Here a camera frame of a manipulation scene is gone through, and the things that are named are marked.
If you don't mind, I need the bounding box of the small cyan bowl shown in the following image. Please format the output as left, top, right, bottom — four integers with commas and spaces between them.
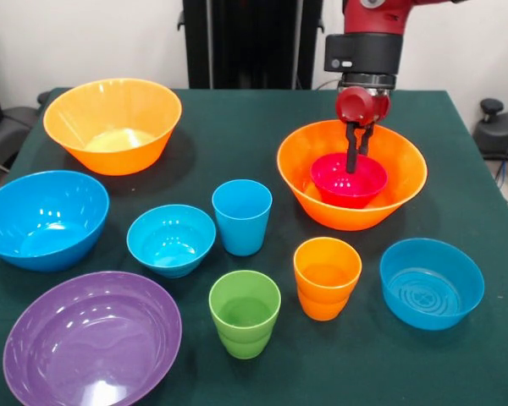
126, 204, 218, 279

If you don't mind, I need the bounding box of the blue cup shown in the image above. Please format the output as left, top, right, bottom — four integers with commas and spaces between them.
211, 178, 273, 257

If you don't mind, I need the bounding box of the orange cup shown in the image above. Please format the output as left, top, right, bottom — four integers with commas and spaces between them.
292, 236, 363, 321

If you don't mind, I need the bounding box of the large blue bowl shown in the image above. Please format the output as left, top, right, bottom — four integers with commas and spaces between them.
0, 169, 111, 272

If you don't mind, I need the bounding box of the black pedestal foot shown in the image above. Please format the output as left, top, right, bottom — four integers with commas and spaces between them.
472, 97, 508, 160
0, 91, 52, 170

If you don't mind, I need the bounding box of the small magenta bowl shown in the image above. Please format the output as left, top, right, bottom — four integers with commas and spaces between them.
309, 152, 389, 210

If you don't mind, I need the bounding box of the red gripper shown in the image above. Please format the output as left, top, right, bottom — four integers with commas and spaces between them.
336, 86, 393, 174

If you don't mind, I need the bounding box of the blue ribbed-bottom bowl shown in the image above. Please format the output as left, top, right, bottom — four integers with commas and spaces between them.
378, 238, 486, 332

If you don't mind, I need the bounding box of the large purple bowl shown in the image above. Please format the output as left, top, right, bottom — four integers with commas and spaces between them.
3, 271, 184, 406

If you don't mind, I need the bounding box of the dark green tablecloth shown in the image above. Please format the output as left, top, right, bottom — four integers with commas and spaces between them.
0, 87, 508, 406

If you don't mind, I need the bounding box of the green cup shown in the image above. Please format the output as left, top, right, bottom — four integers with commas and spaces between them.
207, 270, 282, 360

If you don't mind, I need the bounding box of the large orange bowl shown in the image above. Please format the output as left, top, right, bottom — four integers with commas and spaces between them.
42, 77, 183, 177
276, 119, 429, 233

